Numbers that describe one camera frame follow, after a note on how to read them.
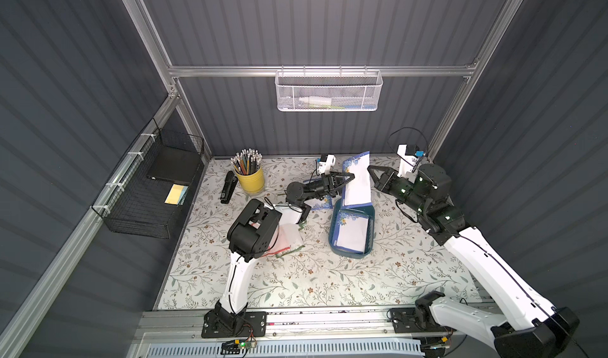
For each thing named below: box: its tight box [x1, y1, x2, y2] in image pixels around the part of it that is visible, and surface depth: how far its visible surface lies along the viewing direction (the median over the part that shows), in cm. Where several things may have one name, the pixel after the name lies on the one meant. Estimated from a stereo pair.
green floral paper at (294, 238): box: [275, 223, 306, 258], surface depth 93 cm
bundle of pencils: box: [230, 148, 263, 176], surface depth 98 cm
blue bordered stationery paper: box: [311, 194, 334, 211], surface depth 104 cm
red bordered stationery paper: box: [262, 224, 291, 258], surface depth 93 cm
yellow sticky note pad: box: [164, 183, 190, 206], surface depth 77 cm
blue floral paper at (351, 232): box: [332, 210, 370, 255], surface depth 96 cm
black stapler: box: [220, 170, 239, 204], surface depth 107 cm
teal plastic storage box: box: [328, 198, 376, 259], surface depth 96 cm
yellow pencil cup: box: [233, 166, 265, 195], surface depth 102 cm
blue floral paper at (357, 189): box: [342, 150, 373, 207], surface depth 75 cm
